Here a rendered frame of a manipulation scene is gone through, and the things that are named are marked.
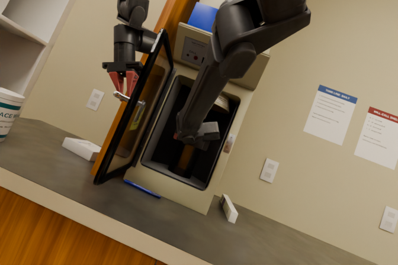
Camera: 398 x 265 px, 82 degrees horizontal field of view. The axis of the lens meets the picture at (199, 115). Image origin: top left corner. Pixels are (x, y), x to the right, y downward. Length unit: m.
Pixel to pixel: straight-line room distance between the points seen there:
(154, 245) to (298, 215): 0.93
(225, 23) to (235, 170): 0.98
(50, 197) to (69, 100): 0.93
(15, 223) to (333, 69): 1.47
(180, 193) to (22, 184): 0.45
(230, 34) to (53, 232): 0.59
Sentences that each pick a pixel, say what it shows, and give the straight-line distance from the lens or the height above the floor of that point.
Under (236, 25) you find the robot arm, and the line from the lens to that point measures 0.36.
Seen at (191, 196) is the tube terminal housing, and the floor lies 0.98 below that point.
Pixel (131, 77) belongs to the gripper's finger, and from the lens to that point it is 0.63.
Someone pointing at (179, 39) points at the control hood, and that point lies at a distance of 0.83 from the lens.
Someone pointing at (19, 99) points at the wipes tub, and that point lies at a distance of 0.88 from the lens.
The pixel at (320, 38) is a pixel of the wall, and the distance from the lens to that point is 1.51.
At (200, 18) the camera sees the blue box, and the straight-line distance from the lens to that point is 0.82.
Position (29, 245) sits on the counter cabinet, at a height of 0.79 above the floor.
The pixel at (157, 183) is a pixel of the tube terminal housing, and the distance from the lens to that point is 0.85.
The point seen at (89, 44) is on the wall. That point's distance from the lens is 1.56.
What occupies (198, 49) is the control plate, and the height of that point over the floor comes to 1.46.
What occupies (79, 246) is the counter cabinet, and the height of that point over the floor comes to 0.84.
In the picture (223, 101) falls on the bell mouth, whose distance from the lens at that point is 0.88.
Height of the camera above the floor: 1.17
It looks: 5 degrees up
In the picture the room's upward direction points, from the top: 22 degrees clockwise
